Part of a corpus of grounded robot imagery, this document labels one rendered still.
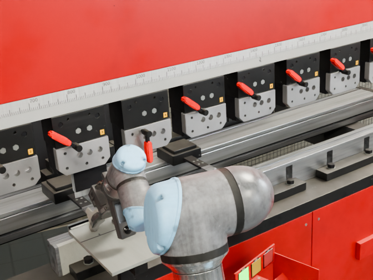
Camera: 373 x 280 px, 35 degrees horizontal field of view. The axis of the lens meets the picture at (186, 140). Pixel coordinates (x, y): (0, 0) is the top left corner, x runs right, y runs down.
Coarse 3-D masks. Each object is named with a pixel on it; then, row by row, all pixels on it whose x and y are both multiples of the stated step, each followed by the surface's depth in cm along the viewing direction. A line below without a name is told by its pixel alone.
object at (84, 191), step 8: (96, 168) 164; (104, 168) 166; (72, 176) 162; (80, 176) 162; (88, 176) 164; (96, 176) 165; (72, 184) 164; (80, 184) 163; (88, 184) 164; (80, 192) 165; (88, 192) 166
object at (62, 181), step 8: (64, 176) 190; (48, 184) 187; (56, 184) 184; (64, 184) 184; (48, 192) 185; (56, 192) 182; (64, 192) 183; (72, 192) 184; (56, 200) 182; (64, 200) 184; (72, 200) 181; (80, 200) 180; (80, 208) 176; (96, 208) 174
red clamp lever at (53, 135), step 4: (48, 132) 147; (52, 132) 147; (52, 136) 146; (56, 136) 147; (60, 136) 148; (56, 140) 148; (60, 140) 148; (64, 140) 149; (68, 140) 150; (64, 144) 149; (68, 144) 150; (72, 144) 151; (76, 144) 152; (76, 148) 151; (80, 148) 151
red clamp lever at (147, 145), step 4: (144, 128) 164; (144, 132) 163; (148, 132) 162; (148, 136) 162; (148, 140) 164; (144, 144) 165; (148, 144) 163; (144, 148) 165; (148, 148) 164; (152, 148) 165; (144, 152) 166; (148, 152) 164; (152, 152) 165; (148, 156) 165; (152, 156) 165; (148, 160) 165; (152, 160) 166
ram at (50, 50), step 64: (0, 0) 134; (64, 0) 143; (128, 0) 152; (192, 0) 163; (256, 0) 176; (320, 0) 191; (0, 64) 138; (64, 64) 148; (128, 64) 158; (256, 64) 183; (0, 128) 143
